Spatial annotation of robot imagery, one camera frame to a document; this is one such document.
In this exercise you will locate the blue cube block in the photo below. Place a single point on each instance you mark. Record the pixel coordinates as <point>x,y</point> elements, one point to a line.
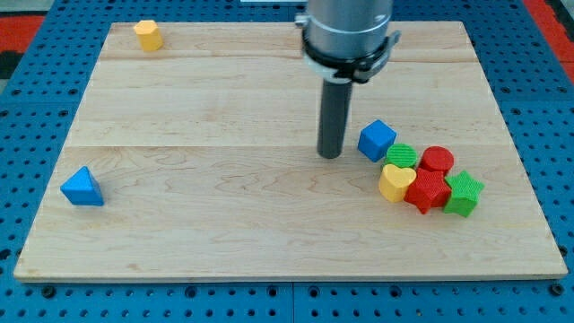
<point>375,139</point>

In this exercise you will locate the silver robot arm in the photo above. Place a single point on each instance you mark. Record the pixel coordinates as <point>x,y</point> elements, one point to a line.
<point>346,41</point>

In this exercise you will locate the wooden board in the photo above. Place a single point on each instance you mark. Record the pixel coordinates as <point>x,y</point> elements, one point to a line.
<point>205,153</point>

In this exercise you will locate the green cylinder block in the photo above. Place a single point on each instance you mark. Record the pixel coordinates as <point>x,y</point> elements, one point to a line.
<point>401,155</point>

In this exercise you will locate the red star block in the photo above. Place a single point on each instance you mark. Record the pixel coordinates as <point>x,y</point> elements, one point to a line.
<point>429,190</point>

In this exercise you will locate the green star block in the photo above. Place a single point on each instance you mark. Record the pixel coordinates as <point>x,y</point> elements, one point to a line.
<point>465,193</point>

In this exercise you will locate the red cylinder block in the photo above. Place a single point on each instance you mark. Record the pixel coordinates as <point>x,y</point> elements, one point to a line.
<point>437,158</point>

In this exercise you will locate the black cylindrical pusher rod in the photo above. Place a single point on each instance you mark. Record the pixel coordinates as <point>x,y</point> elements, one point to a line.
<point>334,108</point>

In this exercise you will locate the yellow heart block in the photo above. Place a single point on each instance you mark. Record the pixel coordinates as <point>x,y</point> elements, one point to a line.
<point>395,181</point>

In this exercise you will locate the yellow hexagon block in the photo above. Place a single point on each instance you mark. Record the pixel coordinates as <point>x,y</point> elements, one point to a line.
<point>149,35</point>

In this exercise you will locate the blue triangle block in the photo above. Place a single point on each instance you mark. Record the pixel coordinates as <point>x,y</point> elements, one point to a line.
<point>82,189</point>

